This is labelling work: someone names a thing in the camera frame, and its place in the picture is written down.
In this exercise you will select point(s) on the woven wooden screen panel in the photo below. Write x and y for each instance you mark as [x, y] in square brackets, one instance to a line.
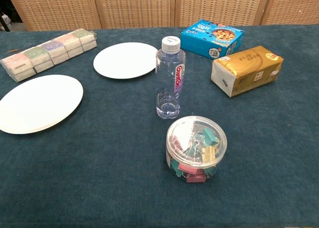
[294, 4]
[134, 6]
[219, 4]
[54, 6]

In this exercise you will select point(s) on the clear jar of binder clips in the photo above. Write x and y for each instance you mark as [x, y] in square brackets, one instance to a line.
[197, 148]

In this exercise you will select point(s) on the blue cookie box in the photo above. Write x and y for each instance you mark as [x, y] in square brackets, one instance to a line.
[207, 40]

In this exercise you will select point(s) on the white paper plate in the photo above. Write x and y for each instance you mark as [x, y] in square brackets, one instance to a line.
[124, 61]
[40, 104]

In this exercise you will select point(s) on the gold tissue pack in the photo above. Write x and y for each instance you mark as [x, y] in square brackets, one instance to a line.
[249, 68]

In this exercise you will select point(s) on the wrapped row of pocket tissues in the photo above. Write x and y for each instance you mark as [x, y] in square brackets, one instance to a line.
[49, 52]

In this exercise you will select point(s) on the small brown scrap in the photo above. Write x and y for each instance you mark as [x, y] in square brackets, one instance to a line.
[13, 51]

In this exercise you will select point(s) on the teal tablecloth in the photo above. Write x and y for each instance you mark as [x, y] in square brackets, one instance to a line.
[99, 163]

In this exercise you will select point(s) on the clear plastic water bottle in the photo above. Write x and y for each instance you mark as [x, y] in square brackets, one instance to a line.
[170, 76]

